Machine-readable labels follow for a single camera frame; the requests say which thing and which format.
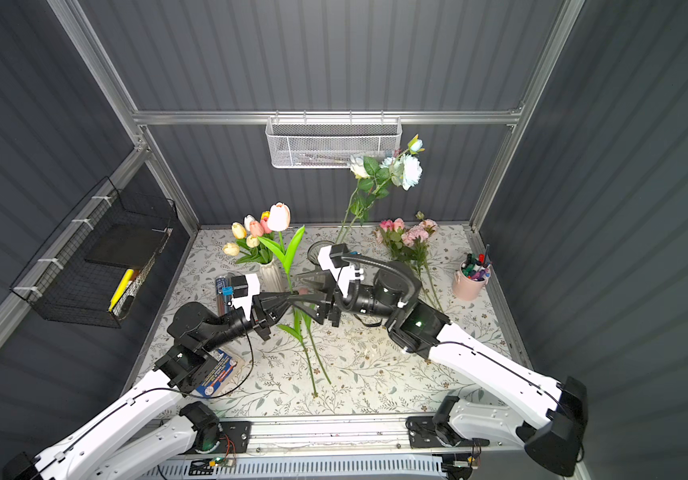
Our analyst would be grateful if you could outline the white ribbed vase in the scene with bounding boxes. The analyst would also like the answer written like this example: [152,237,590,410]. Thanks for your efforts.
[258,258,288,292]

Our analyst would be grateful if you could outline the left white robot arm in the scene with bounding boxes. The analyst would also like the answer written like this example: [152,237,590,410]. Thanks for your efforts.
[3,291,307,479]

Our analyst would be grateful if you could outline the clear glass vase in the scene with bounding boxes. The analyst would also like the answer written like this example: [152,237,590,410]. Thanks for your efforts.
[307,240,334,267]

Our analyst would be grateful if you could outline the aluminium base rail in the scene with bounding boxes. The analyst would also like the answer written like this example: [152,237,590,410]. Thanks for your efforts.
[88,412,567,460]

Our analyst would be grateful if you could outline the white wire mesh basket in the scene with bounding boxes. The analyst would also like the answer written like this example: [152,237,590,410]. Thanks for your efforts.
[265,118,403,169]

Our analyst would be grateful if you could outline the hot pink rose stem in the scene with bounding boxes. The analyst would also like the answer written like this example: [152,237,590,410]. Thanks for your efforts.
[375,220,402,260]

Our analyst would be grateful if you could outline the pale pink rose stem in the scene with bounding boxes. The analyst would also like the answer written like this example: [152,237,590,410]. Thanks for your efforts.
[391,218,406,243]

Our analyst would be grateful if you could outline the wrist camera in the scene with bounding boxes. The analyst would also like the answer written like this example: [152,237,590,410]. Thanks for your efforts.
[228,273,261,320]
[319,244,365,298]

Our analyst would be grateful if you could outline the pink tulip stem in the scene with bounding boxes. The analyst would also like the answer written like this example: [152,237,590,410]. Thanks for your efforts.
[276,323,320,399]
[303,313,331,384]
[260,202,306,289]

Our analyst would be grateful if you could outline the floral patterned table mat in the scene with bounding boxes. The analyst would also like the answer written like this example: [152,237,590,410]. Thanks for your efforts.
[129,227,502,418]

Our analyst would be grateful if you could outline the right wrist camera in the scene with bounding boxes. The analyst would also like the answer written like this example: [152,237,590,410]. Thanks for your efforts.
[319,244,365,298]

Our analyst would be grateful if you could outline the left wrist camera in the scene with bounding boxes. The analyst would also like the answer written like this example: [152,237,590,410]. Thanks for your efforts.
[228,273,261,320]

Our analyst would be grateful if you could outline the white rose stem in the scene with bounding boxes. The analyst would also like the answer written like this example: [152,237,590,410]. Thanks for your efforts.
[336,156,379,243]

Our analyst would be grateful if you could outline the black wire wall basket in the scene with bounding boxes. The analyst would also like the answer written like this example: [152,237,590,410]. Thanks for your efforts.
[11,181,178,329]

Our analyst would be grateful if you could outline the yellow marker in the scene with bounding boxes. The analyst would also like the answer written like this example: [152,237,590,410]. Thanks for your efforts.
[109,269,136,312]

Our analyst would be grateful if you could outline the pink multi bloom peony stem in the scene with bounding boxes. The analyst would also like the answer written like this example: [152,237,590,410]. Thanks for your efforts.
[411,211,438,266]

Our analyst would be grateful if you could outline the pink pen cup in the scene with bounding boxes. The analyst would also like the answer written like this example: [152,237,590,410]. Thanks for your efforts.
[452,244,492,301]

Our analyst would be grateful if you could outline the pink and yellow tulip bunch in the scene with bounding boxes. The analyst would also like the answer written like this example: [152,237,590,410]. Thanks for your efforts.
[222,211,275,265]

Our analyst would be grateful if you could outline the light blue flower stem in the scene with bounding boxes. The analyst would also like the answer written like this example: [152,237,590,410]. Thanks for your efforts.
[370,135,425,210]

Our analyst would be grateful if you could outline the pink carnation stem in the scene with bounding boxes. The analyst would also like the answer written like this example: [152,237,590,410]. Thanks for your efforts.
[401,219,443,312]

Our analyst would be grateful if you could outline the black box in basket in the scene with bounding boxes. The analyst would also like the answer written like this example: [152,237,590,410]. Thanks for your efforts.
[84,224,169,270]

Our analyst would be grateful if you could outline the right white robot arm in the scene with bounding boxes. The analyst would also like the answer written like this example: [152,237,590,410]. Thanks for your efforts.
[291,255,589,477]

